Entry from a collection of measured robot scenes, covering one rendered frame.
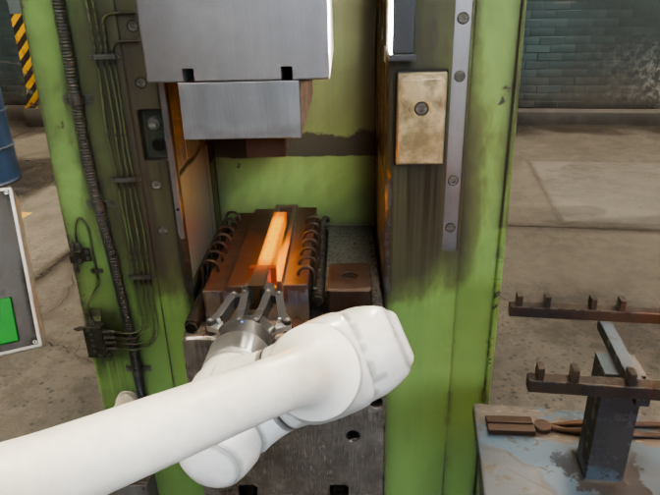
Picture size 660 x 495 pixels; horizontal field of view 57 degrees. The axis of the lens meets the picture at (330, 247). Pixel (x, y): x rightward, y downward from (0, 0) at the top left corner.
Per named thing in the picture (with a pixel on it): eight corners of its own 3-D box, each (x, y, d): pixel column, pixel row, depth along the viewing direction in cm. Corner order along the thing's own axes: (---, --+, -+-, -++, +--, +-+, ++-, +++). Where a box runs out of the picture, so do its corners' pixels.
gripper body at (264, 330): (213, 377, 86) (225, 341, 94) (273, 376, 86) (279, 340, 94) (207, 332, 83) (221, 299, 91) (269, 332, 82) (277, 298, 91)
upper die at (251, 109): (302, 137, 102) (299, 80, 98) (184, 139, 102) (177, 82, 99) (312, 94, 140) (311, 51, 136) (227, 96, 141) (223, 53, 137)
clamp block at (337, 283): (372, 319, 116) (372, 289, 113) (328, 319, 116) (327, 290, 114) (369, 290, 127) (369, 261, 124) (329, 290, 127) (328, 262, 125)
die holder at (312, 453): (383, 516, 128) (387, 336, 110) (206, 516, 130) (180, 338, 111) (372, 362, 180) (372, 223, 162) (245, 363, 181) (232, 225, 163)
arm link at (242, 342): (271, 408, 81) (275, 380, 86) (266, 351, 77) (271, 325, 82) (203, 408, 81) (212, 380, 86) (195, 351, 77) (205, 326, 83)
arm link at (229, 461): (222, 423, 82) (306, 388, 79) (196, 518, 68) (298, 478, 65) (178, 365, 78) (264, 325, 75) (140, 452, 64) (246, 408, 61)
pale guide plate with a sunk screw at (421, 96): (443, 164, 116) (448, 72, 109) (396, 165, 116) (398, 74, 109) (441, 161, 118) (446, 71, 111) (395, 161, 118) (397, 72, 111)
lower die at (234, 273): (309, 319, 116) (307, 280, 113) (206, 320, 117) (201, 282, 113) (317, 235, 155) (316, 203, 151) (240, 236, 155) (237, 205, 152)
